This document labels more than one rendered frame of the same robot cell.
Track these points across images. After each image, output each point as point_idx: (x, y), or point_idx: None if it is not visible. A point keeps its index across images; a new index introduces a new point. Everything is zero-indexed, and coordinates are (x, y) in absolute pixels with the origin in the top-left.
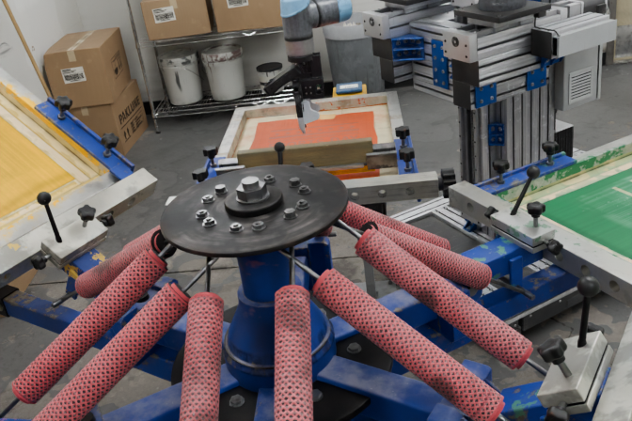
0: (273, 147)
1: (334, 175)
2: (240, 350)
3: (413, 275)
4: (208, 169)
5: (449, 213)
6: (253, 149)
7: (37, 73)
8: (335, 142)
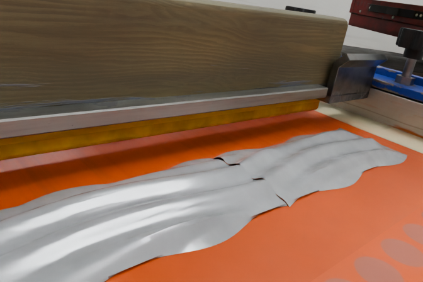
0: (282, 10)
1: (92, 157)
2: None
3: None
4: (391, 78)
5: None
6: (313, 14)
7: None
8: None
